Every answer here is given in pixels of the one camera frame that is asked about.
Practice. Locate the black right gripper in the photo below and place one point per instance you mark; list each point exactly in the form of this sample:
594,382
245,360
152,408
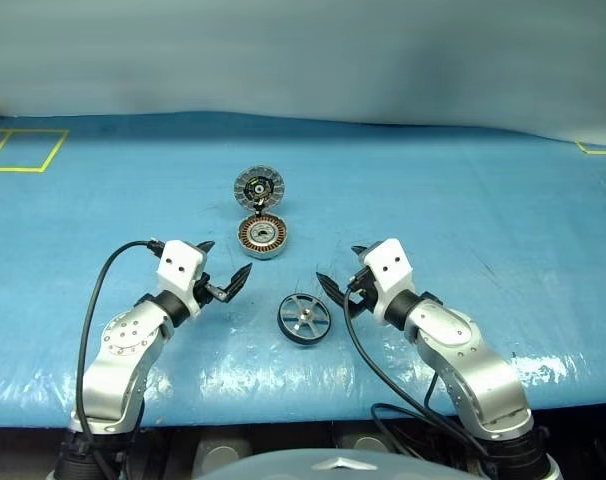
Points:
364,287

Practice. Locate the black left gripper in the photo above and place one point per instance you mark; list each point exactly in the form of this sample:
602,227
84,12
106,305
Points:
205,292

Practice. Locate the copper wound stator ring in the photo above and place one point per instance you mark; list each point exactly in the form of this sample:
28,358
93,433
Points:
263,235

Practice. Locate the black spoked rotor wheel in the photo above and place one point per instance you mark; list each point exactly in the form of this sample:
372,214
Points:
303,318

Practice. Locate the finned motor cap with circuit board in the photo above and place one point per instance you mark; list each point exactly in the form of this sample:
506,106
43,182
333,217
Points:
259,186

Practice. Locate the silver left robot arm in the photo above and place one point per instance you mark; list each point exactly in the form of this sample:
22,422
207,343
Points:
115,370

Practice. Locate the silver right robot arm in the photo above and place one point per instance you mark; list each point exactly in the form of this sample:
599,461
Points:
478,380

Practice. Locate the blue plastic table cover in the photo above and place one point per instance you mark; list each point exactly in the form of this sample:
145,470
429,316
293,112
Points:
433,225

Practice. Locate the grey rounded block under table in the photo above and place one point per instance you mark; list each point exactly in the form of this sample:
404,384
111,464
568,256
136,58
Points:
220,452
365,444

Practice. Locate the grey robot torso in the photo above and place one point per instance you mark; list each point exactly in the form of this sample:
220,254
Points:
333,467

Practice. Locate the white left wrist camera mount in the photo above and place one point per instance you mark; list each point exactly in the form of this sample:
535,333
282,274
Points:
180,265

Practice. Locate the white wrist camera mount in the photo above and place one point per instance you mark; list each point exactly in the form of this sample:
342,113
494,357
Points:
180,265
390,270

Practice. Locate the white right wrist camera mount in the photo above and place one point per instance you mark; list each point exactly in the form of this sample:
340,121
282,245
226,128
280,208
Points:
390,270

